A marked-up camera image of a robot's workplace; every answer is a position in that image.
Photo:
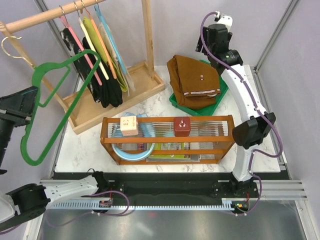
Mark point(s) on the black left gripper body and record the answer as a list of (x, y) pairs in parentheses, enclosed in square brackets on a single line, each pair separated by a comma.
[(17, 118)]

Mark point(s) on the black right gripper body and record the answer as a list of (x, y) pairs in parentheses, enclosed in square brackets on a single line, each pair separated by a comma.
[(204, 35)]

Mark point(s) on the mustard brown trousers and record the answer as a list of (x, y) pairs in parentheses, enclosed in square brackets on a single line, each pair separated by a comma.
[(195, 84)]

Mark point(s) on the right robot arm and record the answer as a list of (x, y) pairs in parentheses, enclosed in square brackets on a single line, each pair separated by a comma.
[(256, 122)]

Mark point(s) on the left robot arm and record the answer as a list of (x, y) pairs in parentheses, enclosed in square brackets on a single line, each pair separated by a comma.
[(32, 200)]

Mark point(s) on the pink hanger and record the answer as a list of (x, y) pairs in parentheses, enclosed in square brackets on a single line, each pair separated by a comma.
[(78, 43)]

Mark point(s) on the orange hanger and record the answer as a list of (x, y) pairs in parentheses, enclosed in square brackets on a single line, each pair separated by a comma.
[(96, 43)]

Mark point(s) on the cream hanger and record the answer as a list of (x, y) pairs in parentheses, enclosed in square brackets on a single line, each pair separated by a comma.
[(91, 46)]

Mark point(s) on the blue hanger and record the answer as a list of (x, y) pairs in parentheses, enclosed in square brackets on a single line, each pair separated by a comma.
[(110, 37)]

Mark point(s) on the wooden clothes rack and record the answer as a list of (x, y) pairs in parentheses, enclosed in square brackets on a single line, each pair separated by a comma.
[(147, 82)]

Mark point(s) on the green plastic tray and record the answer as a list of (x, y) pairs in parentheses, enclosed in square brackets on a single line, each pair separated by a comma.
[(207, 111)]

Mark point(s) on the black white patterned garment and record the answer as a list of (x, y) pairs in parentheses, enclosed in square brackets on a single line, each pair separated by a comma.
[(82, 66)]

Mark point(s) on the beige garment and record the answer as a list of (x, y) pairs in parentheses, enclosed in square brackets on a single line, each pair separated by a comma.
[(124, 78)]

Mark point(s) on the red cube power socket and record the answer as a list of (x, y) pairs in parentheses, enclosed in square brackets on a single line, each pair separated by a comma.
[(181, 126)]

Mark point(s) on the yellow-green garment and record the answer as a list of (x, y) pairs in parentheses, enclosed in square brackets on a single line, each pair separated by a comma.
[(99, 45)]

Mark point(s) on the brown wooden shelf rack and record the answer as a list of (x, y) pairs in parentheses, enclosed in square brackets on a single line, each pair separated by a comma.
[(210, 138)]

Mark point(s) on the white manual paper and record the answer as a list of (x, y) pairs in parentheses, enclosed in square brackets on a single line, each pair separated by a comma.
[(194, 158)]

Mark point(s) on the pink cube power socket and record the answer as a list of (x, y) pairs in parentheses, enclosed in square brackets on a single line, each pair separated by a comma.
[(129, 125)]

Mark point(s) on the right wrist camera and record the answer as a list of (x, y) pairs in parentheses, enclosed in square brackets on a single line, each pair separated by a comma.
[(224, 19)]

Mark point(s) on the grey cable duct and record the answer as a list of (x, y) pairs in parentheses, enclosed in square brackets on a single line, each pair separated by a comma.
[(97, 204)]

